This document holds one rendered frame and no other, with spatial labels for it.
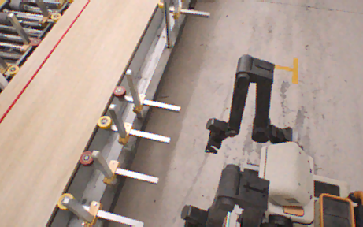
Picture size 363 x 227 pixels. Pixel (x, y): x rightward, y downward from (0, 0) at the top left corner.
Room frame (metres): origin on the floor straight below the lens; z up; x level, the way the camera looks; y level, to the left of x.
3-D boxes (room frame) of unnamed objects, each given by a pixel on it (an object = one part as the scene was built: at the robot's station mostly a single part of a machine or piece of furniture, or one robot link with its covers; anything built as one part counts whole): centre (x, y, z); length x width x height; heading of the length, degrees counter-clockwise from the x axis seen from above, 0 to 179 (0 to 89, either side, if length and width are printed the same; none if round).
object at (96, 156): (0.59, 0.41, 0.87); 0.04 x 0.04 x 0.48; 72
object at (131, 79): (1.07, 0.26, 0.93); 0.04 x 0.04 x 0.48; 72
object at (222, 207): (0.24, -0.12, 1.41); 0.11 x 0.06 x 0.43; 162
